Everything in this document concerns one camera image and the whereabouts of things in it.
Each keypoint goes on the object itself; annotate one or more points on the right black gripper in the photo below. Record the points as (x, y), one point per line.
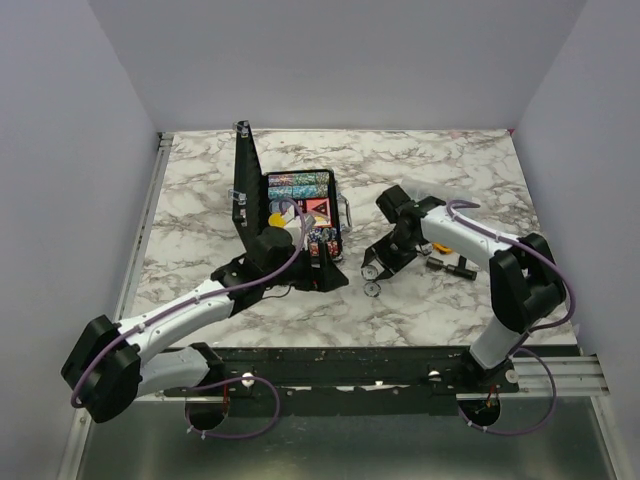
(389, 264)

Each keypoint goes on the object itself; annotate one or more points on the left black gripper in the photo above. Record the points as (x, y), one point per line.
(325, 277)

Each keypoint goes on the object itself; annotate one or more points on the white poker chip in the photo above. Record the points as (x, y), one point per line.
(372, 289)
(369, 273)

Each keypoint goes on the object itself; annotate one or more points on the red playing card deck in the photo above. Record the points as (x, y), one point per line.
(321, 222)

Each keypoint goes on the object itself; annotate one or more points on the black poker chip case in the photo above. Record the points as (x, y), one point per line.
(256, 194)

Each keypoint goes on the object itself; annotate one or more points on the red triangle card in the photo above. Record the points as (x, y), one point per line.
(320, 207)

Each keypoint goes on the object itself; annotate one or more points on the yellow round dealer chip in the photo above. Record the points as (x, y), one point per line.
(277, 220)

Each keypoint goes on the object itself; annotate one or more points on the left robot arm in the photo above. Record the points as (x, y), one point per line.
(113, 363)

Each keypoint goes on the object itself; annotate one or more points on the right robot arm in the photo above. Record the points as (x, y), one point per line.
(525, 283)

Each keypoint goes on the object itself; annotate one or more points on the grey metal cylinder part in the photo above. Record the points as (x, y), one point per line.
(435, 264)

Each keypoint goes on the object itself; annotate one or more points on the black pipe tee fitting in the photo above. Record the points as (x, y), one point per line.
(461, 270)

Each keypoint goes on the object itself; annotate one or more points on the clear plastic organizer box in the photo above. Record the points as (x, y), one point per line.
(418, 190)

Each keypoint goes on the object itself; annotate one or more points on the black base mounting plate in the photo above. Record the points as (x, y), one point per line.
(345, 381)

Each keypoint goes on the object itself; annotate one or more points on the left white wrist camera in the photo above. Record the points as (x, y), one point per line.
(300, 226)

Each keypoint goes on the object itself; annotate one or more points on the aluminium rail frame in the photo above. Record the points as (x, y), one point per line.
(185, 232)

